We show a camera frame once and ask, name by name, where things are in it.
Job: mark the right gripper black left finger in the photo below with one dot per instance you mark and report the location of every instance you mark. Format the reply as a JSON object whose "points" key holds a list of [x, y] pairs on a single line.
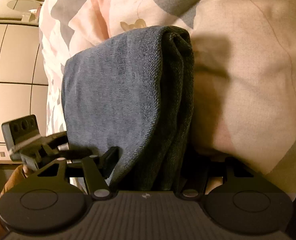
{"points": [[96, 170]]}

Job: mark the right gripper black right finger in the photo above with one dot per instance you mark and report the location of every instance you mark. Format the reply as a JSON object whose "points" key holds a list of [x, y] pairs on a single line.
{"points": [[190, 188]]}

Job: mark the blue denim jeans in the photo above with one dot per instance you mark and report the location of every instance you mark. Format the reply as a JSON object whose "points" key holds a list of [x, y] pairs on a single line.
{"points": [[133, 91]]}

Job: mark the person's left hand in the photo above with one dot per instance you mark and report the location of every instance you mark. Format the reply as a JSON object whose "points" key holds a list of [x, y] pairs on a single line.
{"points": [[19, 174]]}

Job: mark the white wardrobe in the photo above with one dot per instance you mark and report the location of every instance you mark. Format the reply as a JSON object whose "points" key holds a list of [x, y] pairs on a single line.
{"points": [[23, 83]]}

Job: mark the pink grey checkered quilt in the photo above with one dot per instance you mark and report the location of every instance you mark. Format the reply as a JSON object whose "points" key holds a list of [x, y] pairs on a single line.
{"points": [[244, 74]]}

